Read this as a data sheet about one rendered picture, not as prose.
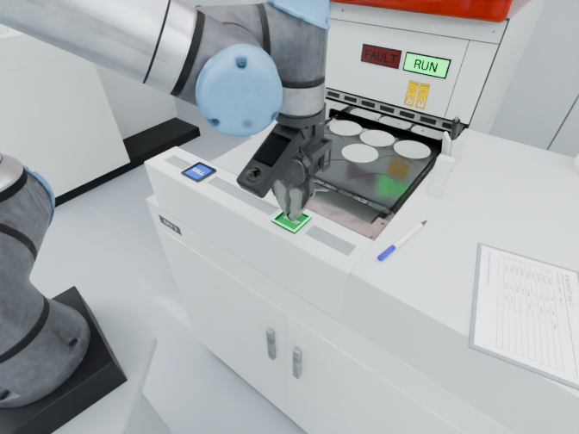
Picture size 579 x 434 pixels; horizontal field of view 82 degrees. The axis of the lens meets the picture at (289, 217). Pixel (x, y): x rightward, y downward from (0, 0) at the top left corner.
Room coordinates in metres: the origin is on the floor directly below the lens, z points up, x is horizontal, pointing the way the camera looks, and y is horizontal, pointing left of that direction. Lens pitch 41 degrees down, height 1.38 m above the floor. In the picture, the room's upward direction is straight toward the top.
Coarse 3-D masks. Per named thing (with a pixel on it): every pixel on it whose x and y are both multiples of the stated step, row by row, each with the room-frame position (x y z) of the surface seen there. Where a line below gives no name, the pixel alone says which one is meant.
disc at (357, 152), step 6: (354, 144) 0.86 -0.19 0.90; (360, 144) 0.86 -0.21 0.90; (342, 150) 0.83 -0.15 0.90; (348, 150) 0.83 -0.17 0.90; (354, 150) 0.83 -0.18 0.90; (360, 150) 0.83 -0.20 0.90; (366, 150) 0.83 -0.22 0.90; (372, 150) 0.83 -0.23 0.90; (348, 156) 0.80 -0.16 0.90; (354, 156) 0.80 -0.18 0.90; (360, 156) 0.80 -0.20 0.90; (366, 156) 0.80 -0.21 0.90; (372, 156) 0.80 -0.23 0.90; (360, 162) 0.77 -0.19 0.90; (366, 162) 0.77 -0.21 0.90
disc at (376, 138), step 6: (366, 132) 0.94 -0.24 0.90; (372, 132) 0.94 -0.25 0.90; (378, 132) 0.94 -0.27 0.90; (384, 132) 0.94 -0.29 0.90; (360, 138) 0.90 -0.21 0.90; (366, 138) 0.90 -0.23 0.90; (372, 138) 0.90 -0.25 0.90; (378, 138) 0.90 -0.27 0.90; (384, 138) 0.90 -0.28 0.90; (390, 138) 0.90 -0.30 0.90; (372, 144) 0.86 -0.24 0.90; (378, 144) 0.86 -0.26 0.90; (384, 144) 0.86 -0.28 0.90; (390, 144) 0.86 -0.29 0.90
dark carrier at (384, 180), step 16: (368, 128) 0.96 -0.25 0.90; (336, 144) 0.87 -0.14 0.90; (352, 144) 0.87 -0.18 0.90; (432, 144) 0.86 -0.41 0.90; (336, 160) 0.78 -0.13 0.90; (384, 160) 0.78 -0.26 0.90; (400, 160) 0.78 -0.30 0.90; (416, 160) 0.77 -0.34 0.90; (320, 176) 0.70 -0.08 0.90; (336, 176) 0.70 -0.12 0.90; (352, 176) 0.70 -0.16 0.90; (368, 176) 0.70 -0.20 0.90; (384, 176) 0.70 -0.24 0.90; (400, 176) 0.70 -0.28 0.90; (416, 176) 0.70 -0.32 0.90; (352, 192) 0.63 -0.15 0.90; (368, 192) 0.63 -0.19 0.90; (384, 192) 0.63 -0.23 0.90; (400, 192) 0.63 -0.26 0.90
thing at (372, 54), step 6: (366, 48) 1.03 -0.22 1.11; (372, 48) 1.02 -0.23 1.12; (378, 48) 1.00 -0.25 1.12; (366, 54) 1.03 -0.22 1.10; (372, 54) 1.01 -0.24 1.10; (378, 54) 1.00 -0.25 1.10; (384, 54) 0.99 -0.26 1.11; (390, 54) 0.98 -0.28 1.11; (396, 54) 0.97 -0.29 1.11; (366, 60) 1.02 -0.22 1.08; (372, 60) 1.01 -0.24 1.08; (378, 60) 1.00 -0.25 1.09; (384, 60) 0.99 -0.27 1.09; (390, 60) 0.98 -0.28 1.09; (396, 60) 0.97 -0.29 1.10; (396, 66) 0.97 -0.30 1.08
